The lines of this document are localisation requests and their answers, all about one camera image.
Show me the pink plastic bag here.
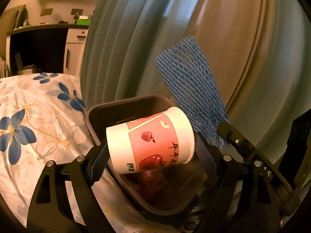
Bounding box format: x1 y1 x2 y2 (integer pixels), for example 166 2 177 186
135 170 172 196

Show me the white pink apple cup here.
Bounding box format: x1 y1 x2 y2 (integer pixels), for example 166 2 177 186
106 107 195 174

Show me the blue foam net sleeve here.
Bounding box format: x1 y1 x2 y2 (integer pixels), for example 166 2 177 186
155 36 229 149

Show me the brown plastic trash bin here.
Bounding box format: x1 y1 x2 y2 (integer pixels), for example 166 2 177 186
86 95 217 216

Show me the floral white blue duvet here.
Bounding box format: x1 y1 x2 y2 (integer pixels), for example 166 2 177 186
1 73 178 232

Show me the white bin under desk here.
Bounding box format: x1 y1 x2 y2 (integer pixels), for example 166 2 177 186
15 53 36 75

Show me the grey striped blanket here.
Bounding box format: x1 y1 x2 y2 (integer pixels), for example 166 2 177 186
0 58 11 78

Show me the dark desk with white cabinet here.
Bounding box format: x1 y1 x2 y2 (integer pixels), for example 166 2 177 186
6 24 89 76

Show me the green box on desk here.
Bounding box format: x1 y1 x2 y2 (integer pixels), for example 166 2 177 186
76 16 91 26

